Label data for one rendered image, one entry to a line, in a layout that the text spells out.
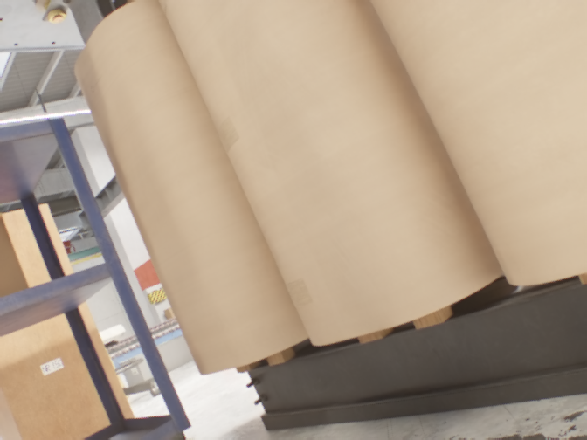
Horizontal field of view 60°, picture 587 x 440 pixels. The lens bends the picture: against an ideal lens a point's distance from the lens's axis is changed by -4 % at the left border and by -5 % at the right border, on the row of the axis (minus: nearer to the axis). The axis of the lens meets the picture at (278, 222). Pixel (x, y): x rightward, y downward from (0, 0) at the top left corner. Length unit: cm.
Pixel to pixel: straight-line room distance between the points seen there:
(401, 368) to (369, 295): 25
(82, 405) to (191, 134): 104
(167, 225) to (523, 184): 81
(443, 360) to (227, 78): 65
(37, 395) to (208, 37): 126
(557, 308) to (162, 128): 87
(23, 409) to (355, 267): 126
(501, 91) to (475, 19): 9
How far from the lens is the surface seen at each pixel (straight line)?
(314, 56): 89
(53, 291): 121
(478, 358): 99
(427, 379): 107
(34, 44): 193
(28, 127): 133
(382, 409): 114
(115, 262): 126
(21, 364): 185
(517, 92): 70
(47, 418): 186
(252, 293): 115
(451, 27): 74
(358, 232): 86
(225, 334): 120
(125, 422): 164
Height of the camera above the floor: 36
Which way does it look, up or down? 5 degrees up
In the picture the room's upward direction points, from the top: 24 degrees counter-clockwise
